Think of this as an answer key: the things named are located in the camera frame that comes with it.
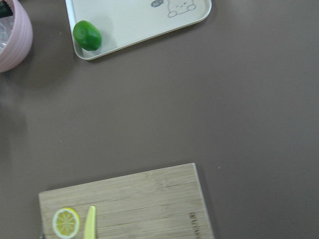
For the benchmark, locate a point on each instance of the clear ice cubes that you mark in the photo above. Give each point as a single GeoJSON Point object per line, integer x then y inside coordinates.
{"type": "Point", "coordinates": [6, 27]}

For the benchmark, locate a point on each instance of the yellow plastic knife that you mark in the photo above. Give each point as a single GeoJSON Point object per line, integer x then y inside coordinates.
{"type": "Point", "coordinates": [90, 224]}

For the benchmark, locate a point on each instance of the pink ribbed ice bowl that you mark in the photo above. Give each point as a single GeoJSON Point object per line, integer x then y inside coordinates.
{"type": "Point", "coordinates": [20, 40]}

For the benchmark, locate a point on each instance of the lower lemon slice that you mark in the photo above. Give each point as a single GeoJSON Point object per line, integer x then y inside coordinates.
{"type": "Point", "coordinates": [66, 223]}

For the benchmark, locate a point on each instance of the cream rabbit tray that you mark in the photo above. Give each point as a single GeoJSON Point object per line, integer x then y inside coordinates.
{"type": "Point", "coordinates": [123, 23]}

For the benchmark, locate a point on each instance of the bamboo cutting board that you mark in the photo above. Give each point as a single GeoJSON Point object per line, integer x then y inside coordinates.
{"type": "Point", "coordinates": [166, 203]}

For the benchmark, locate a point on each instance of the green lime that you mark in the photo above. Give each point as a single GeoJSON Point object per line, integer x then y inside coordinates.
{"type": "Point", "coordinates": [87, 35]}

